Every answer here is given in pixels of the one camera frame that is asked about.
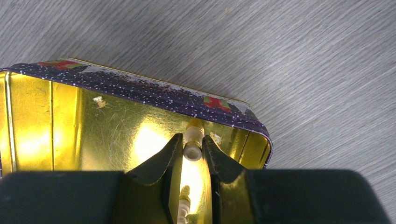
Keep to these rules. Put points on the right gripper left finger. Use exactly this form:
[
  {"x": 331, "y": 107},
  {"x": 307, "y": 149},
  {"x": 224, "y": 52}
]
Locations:
[{"x": 149, "y": 193}]

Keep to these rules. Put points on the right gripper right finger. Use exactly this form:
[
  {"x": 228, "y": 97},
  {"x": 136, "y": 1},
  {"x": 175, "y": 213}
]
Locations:
[{"x": 229, "y": 190}]

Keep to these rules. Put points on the light piece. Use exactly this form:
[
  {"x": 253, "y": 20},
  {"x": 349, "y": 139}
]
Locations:
[
  {"x": 193, "y": 137},
  {"x": 184, "y": 205}
]

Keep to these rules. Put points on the gold tin tray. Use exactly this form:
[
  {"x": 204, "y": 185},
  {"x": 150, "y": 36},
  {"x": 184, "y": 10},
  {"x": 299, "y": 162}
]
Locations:
[{"x": 70, "y": 130}]

